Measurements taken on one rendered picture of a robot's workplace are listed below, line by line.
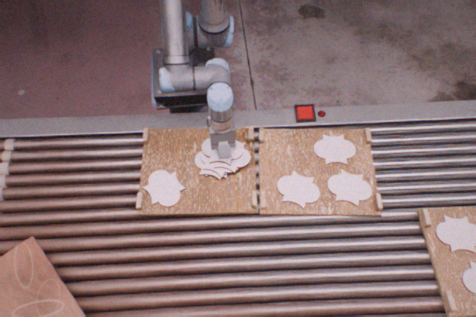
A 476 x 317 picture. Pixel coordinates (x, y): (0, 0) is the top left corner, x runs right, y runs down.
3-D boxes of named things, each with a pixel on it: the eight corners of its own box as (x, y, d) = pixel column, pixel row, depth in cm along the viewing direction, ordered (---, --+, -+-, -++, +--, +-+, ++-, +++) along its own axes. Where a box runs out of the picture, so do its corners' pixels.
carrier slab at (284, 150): (258, 130, 176) (258, 128, 175) (367, 131, 176) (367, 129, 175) (259, 215, 158) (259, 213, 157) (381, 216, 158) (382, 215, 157)
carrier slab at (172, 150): (145, 131, 176) (144, 129, 175) (253, 129, 177) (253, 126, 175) (137, 216, 158) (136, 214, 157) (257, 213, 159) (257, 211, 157)
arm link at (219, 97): (231, 78, 139) (233, 101, 135) (232, 101, 149) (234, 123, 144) (205, 79, 139) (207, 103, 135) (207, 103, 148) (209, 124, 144)
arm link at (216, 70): (193, 56, 146) (195, 84, 140) (229, 55, 146) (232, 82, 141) (195, 74, 153) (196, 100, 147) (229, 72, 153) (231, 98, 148)
